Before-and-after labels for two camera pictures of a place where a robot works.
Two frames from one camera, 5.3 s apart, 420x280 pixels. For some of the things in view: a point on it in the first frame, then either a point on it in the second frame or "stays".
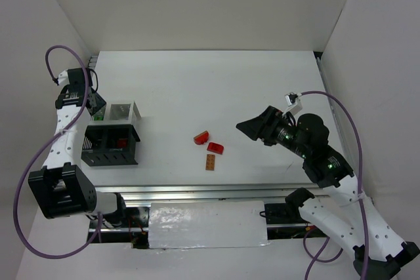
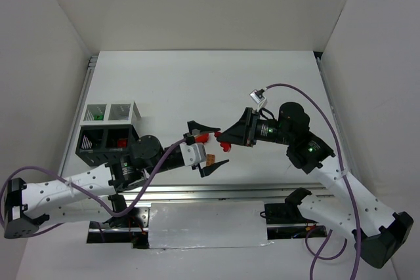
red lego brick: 123,143 stays
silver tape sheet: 186,225 stays
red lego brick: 215,147 -> 226,146
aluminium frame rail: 206,193 stays
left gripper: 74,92 -> 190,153
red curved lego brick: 201,138 stays
